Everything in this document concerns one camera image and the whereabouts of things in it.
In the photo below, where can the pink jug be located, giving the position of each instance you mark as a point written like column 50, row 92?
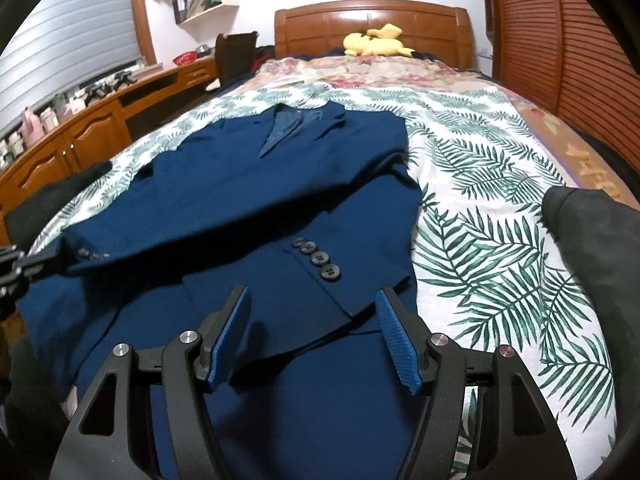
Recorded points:
column 30, row 124

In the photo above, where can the black tripod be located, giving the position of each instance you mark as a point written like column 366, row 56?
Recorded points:
column 122, row 79
column 96, row 90

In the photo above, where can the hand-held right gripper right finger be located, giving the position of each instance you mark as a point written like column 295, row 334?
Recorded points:
column 397, row 345

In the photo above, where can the row of books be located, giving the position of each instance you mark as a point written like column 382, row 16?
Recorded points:
column 197, row 2

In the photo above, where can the dark grey clothing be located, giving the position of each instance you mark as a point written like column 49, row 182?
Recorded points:
column 590, row 260

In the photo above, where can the metal bowl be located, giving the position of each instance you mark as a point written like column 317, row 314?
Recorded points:
column 202, row 51

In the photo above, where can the leaf print bed sheet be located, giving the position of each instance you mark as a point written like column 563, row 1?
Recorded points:
column 475, row 210

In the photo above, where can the blue blazer jacket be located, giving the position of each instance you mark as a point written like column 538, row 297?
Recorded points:
column 225, row 200

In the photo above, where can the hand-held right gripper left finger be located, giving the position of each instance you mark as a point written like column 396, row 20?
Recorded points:
column 230, row 340

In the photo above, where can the pink tissue box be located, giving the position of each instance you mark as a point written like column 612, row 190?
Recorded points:
column 75, row 105

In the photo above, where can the row of cosmetic bottles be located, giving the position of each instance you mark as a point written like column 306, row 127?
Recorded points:
column 47, row 120

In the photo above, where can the dark wooden chair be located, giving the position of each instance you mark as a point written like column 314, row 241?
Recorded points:
column 235, row 55

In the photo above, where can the red bowl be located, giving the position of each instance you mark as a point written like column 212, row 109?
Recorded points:
column 185, row 58

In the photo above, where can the yellow plush toy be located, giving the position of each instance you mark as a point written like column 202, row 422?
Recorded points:
column 372, row 42

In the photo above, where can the wooden bed headboard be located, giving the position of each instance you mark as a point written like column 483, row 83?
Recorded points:
column 310, row 30

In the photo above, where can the wooden window frame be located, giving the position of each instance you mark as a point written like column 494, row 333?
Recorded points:
column 142, row 20

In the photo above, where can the grey window blind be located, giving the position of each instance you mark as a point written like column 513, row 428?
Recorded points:
column 65, row 40

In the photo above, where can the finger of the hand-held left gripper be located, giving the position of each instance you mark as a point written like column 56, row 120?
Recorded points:
column 10, row 254
column 42, row 264

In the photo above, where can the floral quilt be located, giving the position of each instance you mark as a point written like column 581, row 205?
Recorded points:
column 375, row 72

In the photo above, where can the wooden louvred wardrobe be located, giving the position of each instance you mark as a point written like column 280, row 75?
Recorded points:
column 575, row 35

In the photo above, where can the wooden desk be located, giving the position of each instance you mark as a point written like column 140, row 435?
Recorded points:
column 90, row 130

